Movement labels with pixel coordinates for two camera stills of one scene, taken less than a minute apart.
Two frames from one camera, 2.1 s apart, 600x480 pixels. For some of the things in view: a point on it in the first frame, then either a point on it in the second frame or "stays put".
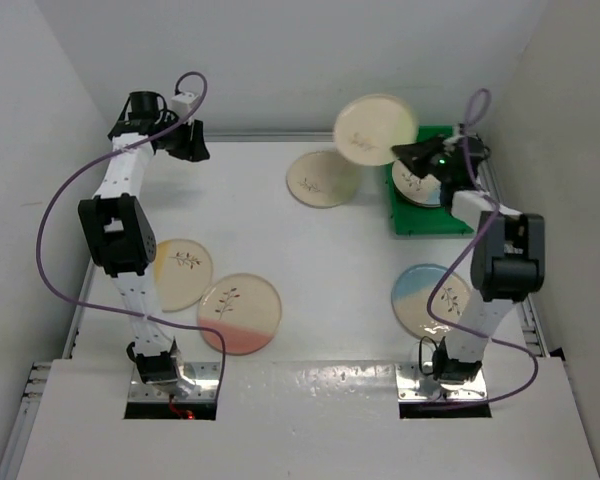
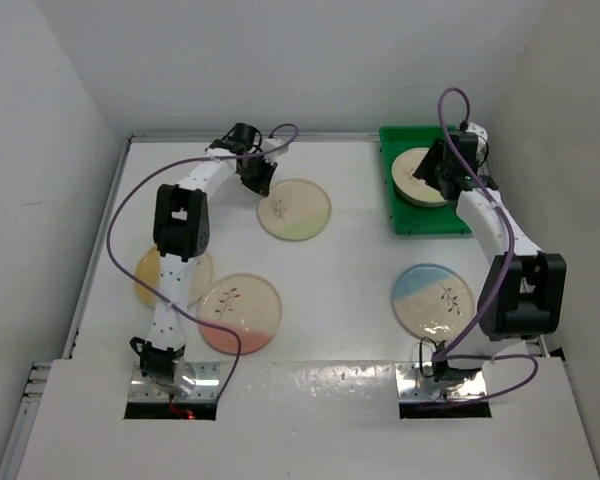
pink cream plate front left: [245, 309] stays put
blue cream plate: [410, 296] stays put
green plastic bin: [413, 219] stays put
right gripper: [415, 155] stays put
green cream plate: [322, 179] to [294, 209]
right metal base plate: [414, 385] stays put
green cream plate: [368, 128] to [410, 188]
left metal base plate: [205, 374] stays put
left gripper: [195, 151] to [261, 185]
